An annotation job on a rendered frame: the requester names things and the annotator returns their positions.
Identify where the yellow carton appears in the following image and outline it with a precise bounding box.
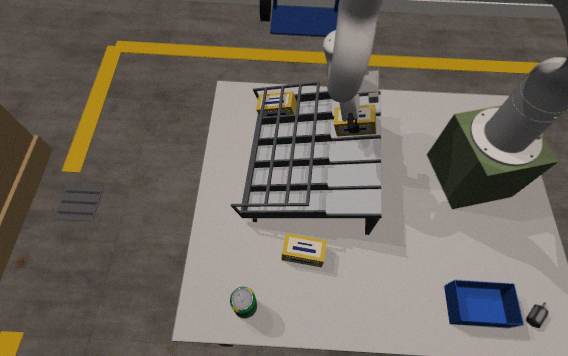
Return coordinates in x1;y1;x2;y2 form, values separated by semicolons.
256;91;297;117
281;233;327;268
334;104;376;136

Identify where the blue open tray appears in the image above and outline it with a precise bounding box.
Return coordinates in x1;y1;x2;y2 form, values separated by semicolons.
444;280;520;328

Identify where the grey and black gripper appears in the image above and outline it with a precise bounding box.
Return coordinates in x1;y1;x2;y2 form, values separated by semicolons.
339;94;360;133

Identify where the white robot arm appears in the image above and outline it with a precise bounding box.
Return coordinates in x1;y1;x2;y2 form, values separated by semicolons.
323;0;568;166

